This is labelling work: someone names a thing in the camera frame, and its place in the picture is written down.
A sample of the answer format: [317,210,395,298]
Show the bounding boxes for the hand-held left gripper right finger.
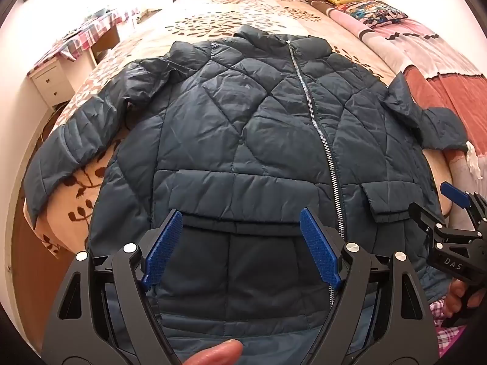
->
[300,207,442,365]

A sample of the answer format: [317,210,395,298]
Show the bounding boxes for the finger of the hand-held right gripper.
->
[440,182,487,232]
[409,202,448,236]

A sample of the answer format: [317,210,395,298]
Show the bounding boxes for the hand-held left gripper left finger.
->
[41,209,191,365]

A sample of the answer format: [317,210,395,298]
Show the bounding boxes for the dark teal quilted jacket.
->
[23,25,468,354]

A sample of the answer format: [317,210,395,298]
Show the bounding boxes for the person's right hand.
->
[448,277,480,312]

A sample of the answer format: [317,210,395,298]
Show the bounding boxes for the person's left hand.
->
[186,340,244,365]

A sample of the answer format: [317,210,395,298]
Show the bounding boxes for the person's pink plaid pants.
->
[430,298,469,363]

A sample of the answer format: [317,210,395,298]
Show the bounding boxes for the pink and red striped blanket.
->
[327,8,487,214]

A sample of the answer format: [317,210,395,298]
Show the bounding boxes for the colourful printed cushion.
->
[335,0,409,28]

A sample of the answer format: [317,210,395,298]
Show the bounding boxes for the white nightstand with drawers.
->
[30,59,77,108]

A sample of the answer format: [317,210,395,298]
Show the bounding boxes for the wooden desk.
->
[91,26,123,65]

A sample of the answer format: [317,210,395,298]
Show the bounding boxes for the plaid tablecloth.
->
[38,8,138,61]

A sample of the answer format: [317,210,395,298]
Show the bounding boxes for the brown cushion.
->
[302,0,343,13]

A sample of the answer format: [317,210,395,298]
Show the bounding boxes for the beige leaf-print bed blanket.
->
[23,0,453,259]

